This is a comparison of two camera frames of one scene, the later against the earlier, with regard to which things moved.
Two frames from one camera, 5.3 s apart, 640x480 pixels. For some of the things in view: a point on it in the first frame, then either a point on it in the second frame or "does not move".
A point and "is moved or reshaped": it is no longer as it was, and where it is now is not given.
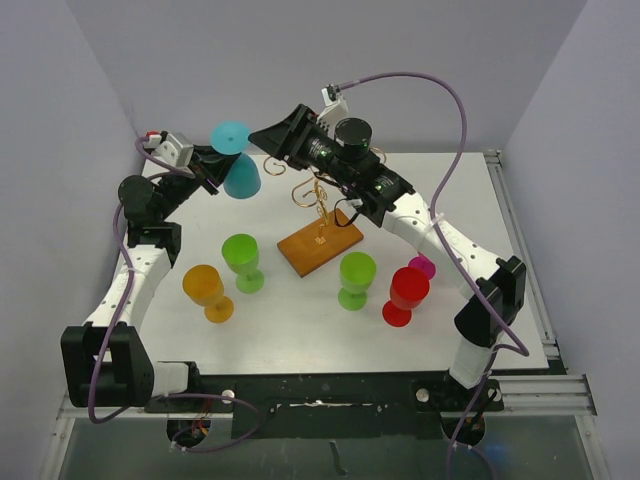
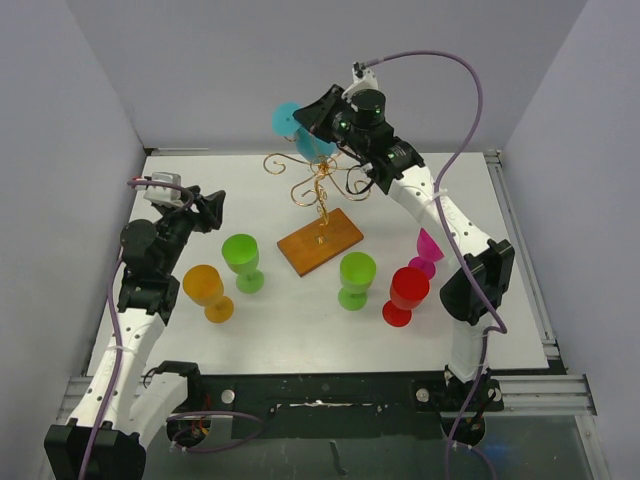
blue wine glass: x=242 y=178 is moved or reshaped
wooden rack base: x=310 y=248 does not move
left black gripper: x=213 y=163 to x=211 y=220
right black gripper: x=288 y=139 to x=315 y=117
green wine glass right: x=357 y=273 does not move
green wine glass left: x=241 y=254 does not move
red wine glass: x=409 y=288 does not move
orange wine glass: x=204 y=286 does not move
